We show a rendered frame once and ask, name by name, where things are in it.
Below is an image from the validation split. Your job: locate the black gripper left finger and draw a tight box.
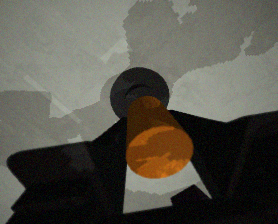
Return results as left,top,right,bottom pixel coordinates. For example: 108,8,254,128
6,117,127,216

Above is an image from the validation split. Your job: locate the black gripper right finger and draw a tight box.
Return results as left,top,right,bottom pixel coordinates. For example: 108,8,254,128
168,110,278,199

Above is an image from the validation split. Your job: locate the orange knob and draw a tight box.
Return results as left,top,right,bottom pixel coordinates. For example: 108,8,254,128
126,96,194,179

